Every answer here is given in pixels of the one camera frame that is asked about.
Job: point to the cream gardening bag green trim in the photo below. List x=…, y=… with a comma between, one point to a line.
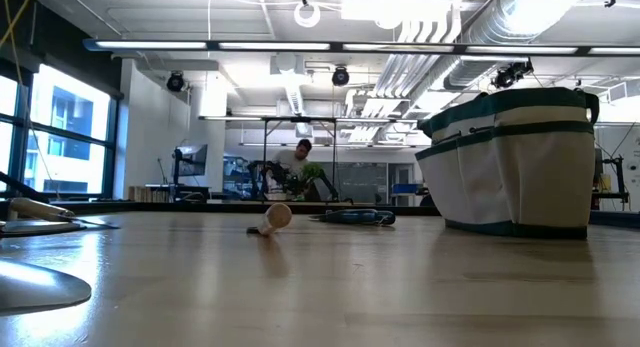
x=525, y=177

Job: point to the grey metal base plate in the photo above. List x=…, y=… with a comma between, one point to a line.
x=35, y=289

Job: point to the black background robot arm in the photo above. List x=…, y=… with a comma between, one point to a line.
x=262, y=179
x=327, y=187

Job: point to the small green background plant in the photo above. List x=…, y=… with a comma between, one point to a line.
x=310, y=171

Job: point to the person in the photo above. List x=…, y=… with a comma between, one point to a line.
x=290, y=159

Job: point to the blue storage bin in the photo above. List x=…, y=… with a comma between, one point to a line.
x=403, y=189

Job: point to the black ceiling spotlight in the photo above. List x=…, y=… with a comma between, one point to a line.
x=340, y=77
x=175, y=82
x=505, y=78

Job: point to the computer monitor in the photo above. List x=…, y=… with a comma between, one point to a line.
x=192, y=154

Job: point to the long ceiling light strip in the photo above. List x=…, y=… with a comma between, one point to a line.
x=275, y=46

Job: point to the wooden crate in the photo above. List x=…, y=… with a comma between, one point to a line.
x=145, y=193

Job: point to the black equipment stand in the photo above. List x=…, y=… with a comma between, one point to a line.
x=620, y=177

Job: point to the black background rig frame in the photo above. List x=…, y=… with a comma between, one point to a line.
x=300, y=120

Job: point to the silver ventilation duct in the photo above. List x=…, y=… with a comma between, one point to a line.
x=505, y=17

